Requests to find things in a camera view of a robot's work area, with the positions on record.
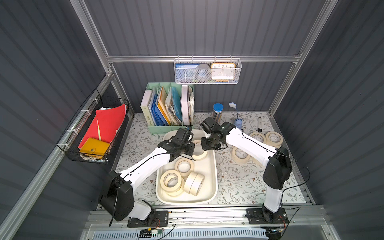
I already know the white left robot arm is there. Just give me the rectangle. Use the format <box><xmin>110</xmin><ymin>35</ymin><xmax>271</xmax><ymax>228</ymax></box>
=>
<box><xmin>99</xmin><ymin>126</ymin><xmax>195</xmax><ymax>225</ymax></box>

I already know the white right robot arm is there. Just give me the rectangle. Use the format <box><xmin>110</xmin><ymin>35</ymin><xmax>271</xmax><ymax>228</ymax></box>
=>
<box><xmin>200</xmin><ymin>117</ymin><xmax>292</xmax><ymax>214</ymax></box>

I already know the white plastic storage box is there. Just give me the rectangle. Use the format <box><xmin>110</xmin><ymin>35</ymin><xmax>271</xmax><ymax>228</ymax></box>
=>
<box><xmin>155</xmin><ymin>129</ymin><xmax>218</xmax><ymax>206</ymax></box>

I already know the clear tape roll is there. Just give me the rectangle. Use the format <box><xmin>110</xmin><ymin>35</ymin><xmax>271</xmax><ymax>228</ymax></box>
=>
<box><xmin>196</xmin><ymin>64</ymin><xmax>211</xmax><ymax>83</ymax></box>

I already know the blue box in basket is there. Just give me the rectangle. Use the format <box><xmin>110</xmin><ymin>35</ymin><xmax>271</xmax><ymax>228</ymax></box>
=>
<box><xmin>174</xmin><ymin>63</ymin><xmax>199</xmax><ymax>84</ymax></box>

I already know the blue lid pencil jar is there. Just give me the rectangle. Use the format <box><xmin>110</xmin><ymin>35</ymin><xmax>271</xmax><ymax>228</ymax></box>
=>
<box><xmin>212</xmin><ymin>103</ymin><xmax>224</xmax><ymax>123</ymax></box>

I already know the blue folder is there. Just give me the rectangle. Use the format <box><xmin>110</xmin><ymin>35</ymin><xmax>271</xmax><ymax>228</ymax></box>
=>
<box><xmin>151</xmin><ymin>92</ymin><xmax>168</xmax><ymax>127</ymax></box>

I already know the green file organizer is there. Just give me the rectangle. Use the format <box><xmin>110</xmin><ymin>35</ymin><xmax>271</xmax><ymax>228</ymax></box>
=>
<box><xmin>145</xmin><ymin>83</ymin><xmax>195</xmax><ymax>134</ymax></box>

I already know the black capped marker pen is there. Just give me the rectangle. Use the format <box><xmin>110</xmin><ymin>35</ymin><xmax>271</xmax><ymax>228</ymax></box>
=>
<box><xmin>258</xmin><ymin>117</ymin><xmax>263</xmax><ymax>133</ymax></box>

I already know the orange folder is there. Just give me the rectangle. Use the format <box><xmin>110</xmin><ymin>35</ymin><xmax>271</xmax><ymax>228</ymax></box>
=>
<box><xmin>157</xmin><ymin>87</ymin><xmax>172</xmax><ymax>126</ymax></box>

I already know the white binder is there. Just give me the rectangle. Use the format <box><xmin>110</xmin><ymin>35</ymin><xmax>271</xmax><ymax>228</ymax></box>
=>
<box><xmin>181</xmin><ymin>85</ymin><xmax>190</xmax><ymax>126</ymax></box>

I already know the white book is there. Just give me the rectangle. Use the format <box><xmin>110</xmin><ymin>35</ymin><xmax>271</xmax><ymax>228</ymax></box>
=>
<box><xmin>140</xmin><ymin>90</ymin><xmax>154</xmax><ymax>127</ymax></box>

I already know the teal folder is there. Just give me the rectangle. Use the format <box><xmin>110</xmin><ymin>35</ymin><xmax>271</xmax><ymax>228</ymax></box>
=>
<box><xmin>171</xmin><ymin>87</ymin><xmax>183</xmax><ymax>123</ymax></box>

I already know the orange white clock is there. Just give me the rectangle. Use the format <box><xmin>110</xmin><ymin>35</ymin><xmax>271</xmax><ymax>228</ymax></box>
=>
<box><xmin>211</xmin><ymin>63</ymin><xmax>236</xmax><ymax>81</ymax></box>

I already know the red folder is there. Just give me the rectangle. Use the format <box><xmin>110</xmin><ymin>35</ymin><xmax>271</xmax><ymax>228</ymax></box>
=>
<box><xmin>78</xmin><ymin>104</ymin><xmax>127</xmax><ymax>149</ymax></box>

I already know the yellow wallet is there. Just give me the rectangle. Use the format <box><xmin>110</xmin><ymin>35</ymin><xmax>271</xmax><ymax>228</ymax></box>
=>
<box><xmin>80</xmin><ymin>138</ymin><xmax>110</xmax><ymax>156</ymax></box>

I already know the white wire hanging basket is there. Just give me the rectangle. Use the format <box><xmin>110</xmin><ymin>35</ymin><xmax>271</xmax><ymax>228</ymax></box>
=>
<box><xmin>173</xmin><ymin>58</ymin><xmax>243</xmax><ymax>85</ymax></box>

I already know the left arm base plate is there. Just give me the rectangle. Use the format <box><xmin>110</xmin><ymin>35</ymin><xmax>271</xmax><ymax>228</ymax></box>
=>
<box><xmin>127</xmin><ymin>210</ymin><xmax>169</xmax><ymax>228</ymax></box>

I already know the black wire wall basket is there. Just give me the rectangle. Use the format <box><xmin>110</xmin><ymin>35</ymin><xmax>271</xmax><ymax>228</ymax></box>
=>
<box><xmin>57</xmin><ymin>91</ymin><xmax>130</xmax><ymax>165</ymax></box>

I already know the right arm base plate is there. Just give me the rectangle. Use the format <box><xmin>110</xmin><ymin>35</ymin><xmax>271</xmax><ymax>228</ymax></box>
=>
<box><xmin>245</xmin><ymin>207</ymin><xmax>289</xmax><ymax>225</ymax></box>

